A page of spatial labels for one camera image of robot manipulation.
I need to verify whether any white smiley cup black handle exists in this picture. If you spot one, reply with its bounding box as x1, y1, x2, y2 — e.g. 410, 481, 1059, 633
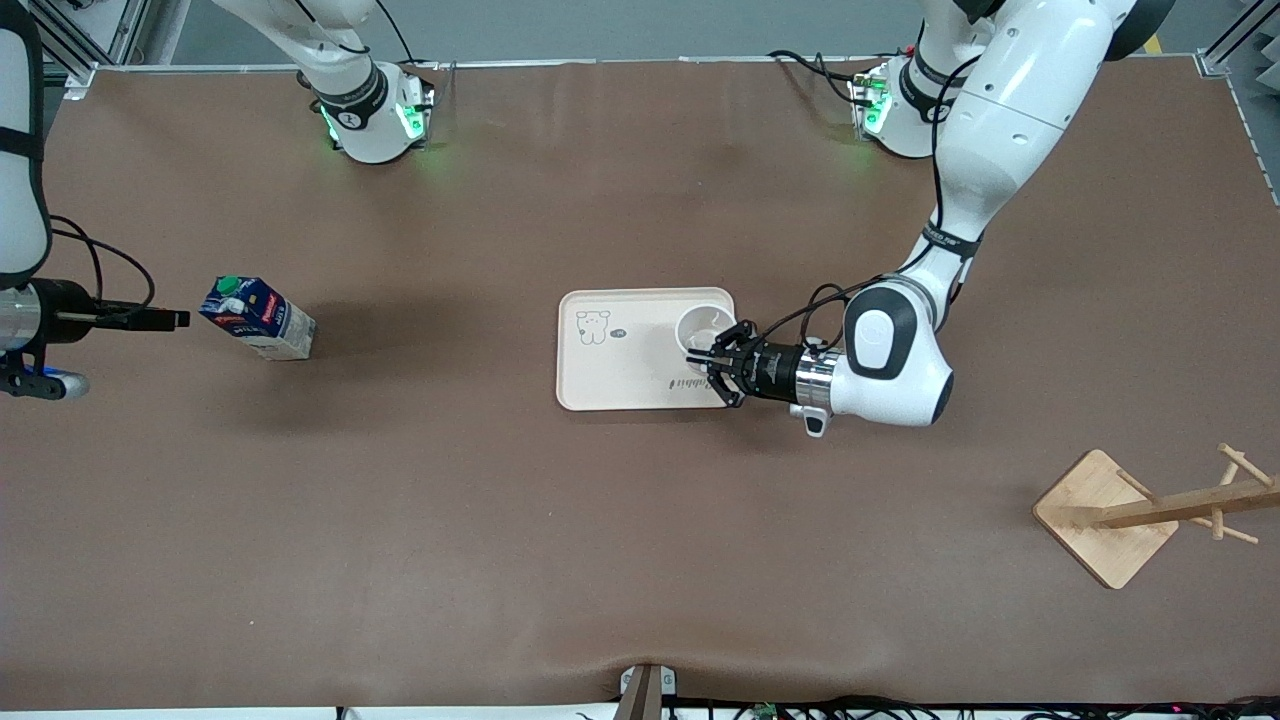
675, 304, 741, 359

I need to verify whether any blue milk carton green cap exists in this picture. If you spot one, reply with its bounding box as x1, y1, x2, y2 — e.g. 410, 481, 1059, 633
198, 275, 317, 362

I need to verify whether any cream tray with rabbit print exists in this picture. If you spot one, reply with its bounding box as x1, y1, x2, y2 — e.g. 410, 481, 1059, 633
556, 287, 742, 412

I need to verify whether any metal table edge clamp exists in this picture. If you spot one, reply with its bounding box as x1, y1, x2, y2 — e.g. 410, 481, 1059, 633
618, 663, 678, 720

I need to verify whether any wooden mug tree stand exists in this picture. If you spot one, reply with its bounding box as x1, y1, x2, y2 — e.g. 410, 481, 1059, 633
1033, 443, 1280, 591

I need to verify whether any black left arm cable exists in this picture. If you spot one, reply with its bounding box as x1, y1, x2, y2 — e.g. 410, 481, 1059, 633
755, 55, 986, 351

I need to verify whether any black left base cable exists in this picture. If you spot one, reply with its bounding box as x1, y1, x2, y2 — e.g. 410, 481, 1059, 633
768, 48, 871, 106

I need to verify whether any black base cable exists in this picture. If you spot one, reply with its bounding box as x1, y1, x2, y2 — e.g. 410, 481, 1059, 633
375, 0, 441, 71
768, 48, 871, 106

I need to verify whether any black right base cable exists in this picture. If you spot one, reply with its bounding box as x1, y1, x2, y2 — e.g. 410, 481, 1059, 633
375, 0, 441, 71

